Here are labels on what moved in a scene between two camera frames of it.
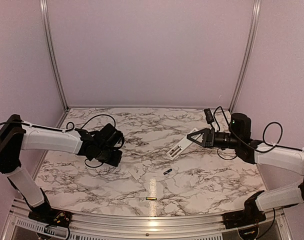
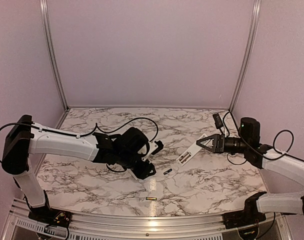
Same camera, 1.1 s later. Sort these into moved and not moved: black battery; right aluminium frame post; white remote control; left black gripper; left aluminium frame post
Moved: white remote control; left black gripper
Not moved: left aluminium frame post; black battery; right aluminium frame post
